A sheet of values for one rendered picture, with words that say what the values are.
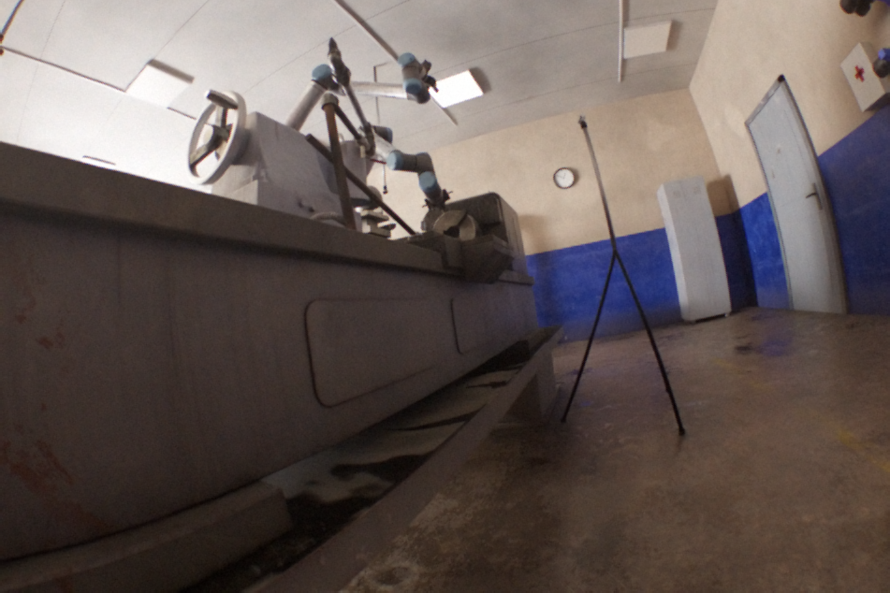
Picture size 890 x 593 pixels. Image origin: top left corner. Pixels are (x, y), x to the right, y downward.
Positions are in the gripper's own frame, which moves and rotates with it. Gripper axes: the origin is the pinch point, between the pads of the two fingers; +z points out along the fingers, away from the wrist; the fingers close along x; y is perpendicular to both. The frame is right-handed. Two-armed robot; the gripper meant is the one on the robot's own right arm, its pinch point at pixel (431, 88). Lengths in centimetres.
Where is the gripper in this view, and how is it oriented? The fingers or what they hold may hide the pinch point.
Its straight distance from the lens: 222.5
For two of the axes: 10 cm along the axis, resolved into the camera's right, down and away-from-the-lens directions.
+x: 7.8, 5.0, -3.7
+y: -4.9, 8.6, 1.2
